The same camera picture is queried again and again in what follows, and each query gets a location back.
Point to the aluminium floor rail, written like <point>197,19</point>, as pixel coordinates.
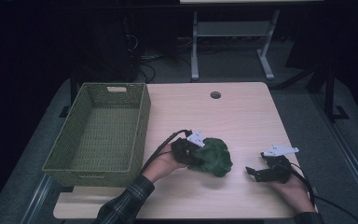
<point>348,146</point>
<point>37,199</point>

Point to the black floor stand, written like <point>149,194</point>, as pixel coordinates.
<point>329,90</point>

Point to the person's right hand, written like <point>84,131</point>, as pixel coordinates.
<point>295,194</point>

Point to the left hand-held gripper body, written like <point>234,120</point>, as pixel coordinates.
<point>183,152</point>

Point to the grey metal table frame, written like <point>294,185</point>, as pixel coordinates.
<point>230,29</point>

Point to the black table leg bracket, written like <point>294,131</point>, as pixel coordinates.
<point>71,93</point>

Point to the green woven basket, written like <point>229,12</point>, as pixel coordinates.
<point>74,155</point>

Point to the person's left hand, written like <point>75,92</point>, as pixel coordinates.
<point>163,165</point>

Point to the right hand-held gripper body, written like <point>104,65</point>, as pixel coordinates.
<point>275,169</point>

